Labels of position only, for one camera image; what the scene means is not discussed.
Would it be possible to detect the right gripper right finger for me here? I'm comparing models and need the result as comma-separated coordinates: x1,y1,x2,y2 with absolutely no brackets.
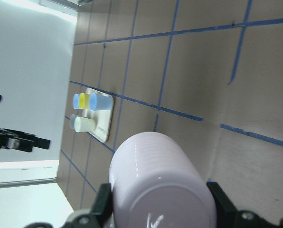
206,181,283,228

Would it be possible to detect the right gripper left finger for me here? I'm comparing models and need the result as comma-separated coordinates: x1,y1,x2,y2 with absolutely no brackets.
25,183,114,228

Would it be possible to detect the pink plastic cup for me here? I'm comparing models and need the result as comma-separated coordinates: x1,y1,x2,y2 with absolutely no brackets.
109,132,217,228

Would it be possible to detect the cream plastic cup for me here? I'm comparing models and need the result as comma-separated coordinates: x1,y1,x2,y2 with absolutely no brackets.
74,115,96,133

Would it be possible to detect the grey plastic cup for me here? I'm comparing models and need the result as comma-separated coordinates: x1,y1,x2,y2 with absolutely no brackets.
69,114,78,129

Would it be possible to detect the light blue cup far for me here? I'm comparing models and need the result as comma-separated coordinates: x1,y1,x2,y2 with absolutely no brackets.
72,94,80,109

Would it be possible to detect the light blue cup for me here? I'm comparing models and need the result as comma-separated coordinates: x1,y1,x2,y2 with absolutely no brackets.
72,94,80,109
89,93,113,111

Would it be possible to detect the yellow plastic cup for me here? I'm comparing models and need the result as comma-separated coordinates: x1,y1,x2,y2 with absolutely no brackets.
78,93,90,109

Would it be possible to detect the light blue cup near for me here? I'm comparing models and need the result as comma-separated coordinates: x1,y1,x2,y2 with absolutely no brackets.
89,93,113,111

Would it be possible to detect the cream plastic tray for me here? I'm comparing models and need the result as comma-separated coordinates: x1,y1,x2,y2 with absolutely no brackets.
82,88,114,143

